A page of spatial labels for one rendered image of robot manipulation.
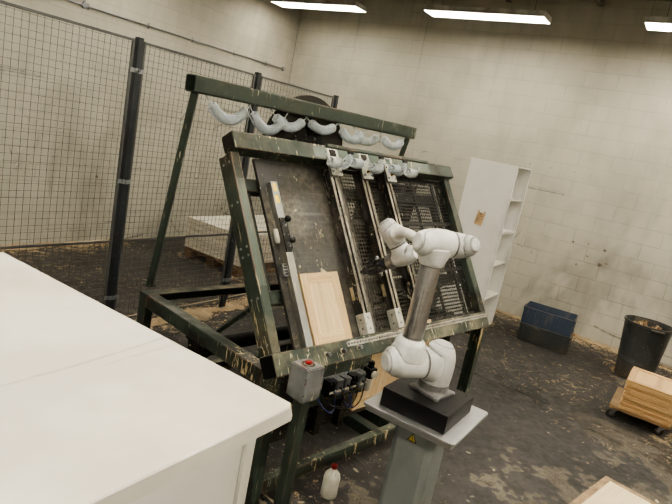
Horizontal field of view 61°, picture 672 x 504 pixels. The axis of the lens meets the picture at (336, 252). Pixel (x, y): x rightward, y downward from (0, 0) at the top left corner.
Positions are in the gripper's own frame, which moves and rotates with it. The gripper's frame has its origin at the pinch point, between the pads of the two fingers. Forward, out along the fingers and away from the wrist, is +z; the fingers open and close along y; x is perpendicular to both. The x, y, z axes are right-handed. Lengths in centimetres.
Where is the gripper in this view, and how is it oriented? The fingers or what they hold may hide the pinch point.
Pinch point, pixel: (363, 271)
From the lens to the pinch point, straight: 348.6
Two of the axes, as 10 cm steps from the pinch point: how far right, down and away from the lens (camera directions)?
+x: -6.8, 0.2, -7.3
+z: -6.9, 2.9, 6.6
